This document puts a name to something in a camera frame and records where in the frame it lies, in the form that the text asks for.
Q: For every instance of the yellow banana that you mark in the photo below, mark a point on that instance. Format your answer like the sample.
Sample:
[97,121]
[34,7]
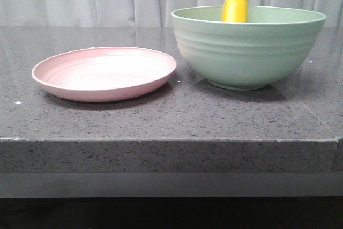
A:
[234,11]

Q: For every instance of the pink plate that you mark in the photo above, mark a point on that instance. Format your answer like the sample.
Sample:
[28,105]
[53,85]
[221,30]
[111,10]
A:
[104,74]

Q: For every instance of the green bowl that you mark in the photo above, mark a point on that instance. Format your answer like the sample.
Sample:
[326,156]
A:
[266,48]

